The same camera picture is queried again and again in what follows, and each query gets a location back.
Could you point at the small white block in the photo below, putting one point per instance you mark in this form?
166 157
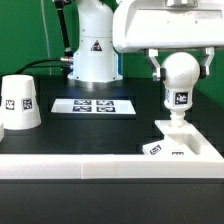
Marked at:
1 131

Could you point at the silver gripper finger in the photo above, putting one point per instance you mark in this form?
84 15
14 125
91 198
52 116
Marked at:
207 54
158 73

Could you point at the white marker tag sheet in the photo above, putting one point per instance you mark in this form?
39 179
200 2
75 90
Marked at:
93 106

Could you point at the white lamp bulb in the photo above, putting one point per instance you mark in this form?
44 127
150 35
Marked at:
181 73

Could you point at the white lamp hood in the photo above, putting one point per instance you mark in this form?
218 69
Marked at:
19 108

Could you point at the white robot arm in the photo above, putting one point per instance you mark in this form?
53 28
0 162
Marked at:
96 60

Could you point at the white L-shaped wall fence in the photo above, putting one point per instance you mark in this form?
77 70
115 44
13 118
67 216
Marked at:
206 162

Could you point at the white lamp base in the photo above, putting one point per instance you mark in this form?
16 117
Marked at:
173 142

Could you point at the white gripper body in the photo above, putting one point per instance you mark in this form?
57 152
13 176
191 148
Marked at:
168 24

